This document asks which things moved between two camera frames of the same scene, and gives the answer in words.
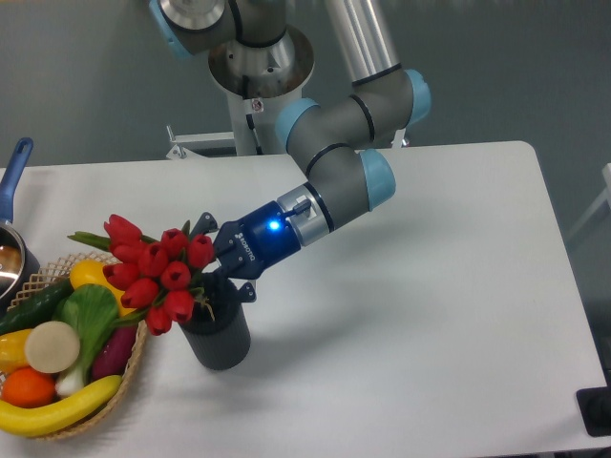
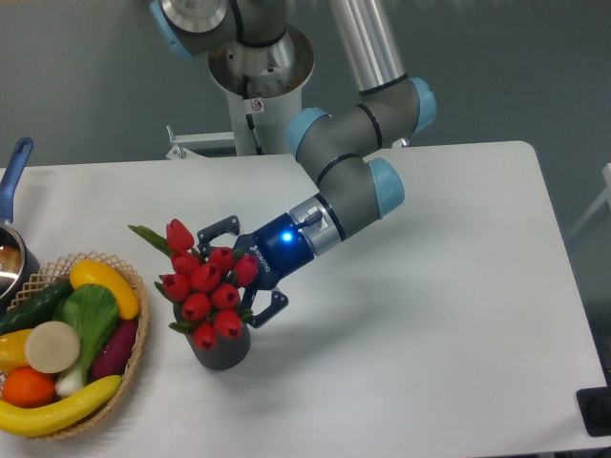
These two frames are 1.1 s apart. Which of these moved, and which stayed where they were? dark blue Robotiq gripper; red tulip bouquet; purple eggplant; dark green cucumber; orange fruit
Moved: dark blue Robotiq gripper; red tulip bouquet
Stayed: dark green cucumber; purple eggplant; orange fruit
